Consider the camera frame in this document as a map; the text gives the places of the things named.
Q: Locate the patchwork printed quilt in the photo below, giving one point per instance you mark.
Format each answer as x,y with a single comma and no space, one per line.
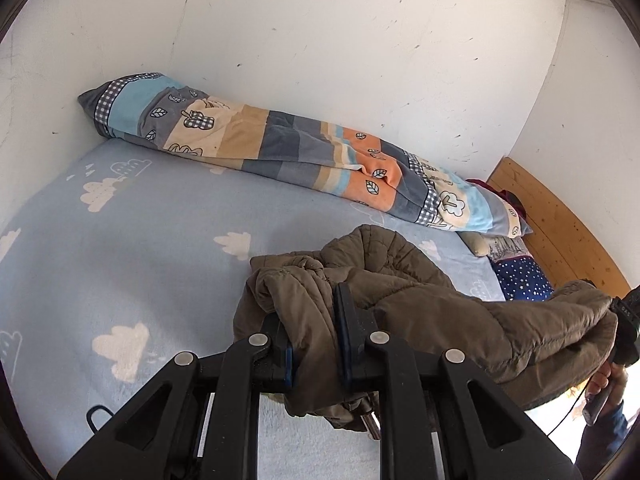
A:
300,145

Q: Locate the wooden headboard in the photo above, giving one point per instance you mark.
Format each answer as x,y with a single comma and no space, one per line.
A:
560,225

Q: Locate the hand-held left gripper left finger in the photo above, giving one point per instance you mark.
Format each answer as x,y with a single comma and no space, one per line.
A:
287,362

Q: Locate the brown puffer jacket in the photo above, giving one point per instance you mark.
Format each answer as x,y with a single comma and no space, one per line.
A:
425,320

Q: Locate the beige pillow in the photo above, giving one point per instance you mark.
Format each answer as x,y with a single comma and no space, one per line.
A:
475,244

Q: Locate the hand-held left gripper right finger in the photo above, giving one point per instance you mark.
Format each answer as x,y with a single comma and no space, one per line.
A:
345,340

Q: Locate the person's right forearm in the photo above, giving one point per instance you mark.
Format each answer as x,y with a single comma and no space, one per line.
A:
602,442

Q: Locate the dark blue star pillow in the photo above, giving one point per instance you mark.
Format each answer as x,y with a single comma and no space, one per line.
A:
520,277

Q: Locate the grey white printed pillow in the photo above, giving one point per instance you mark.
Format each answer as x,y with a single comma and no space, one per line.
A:
506,247

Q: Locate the person's right hand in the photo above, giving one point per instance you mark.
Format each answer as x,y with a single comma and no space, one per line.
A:
601,379

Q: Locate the dark red cloth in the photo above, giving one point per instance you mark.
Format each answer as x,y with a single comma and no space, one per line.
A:
505,196

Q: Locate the blue cloud print bed sheet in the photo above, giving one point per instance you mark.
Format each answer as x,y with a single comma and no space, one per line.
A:
150,270

